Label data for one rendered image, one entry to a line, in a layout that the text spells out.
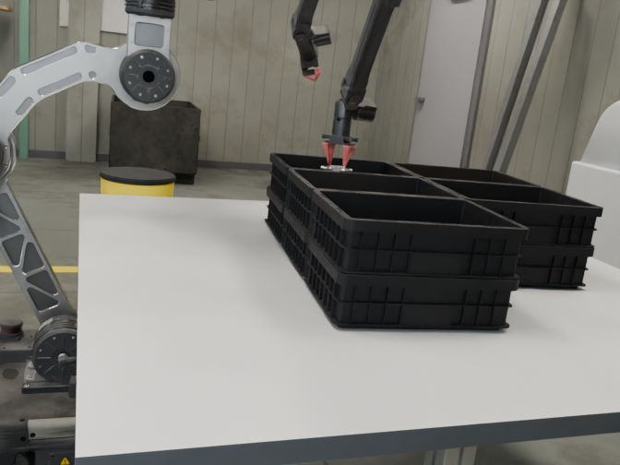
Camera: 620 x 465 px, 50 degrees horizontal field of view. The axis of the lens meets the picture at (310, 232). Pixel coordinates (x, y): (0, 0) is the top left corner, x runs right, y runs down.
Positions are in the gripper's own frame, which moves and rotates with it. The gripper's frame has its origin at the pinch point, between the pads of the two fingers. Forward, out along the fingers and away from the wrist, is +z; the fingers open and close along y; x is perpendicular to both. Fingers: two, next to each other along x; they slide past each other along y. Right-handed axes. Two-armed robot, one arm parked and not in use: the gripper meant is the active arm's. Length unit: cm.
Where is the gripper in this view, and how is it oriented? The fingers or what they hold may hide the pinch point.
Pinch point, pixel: (337, 164)
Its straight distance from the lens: 210.4
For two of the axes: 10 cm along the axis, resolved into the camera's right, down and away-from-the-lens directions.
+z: -1.1, 9.8, 1.9
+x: -4.1, 1.3, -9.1
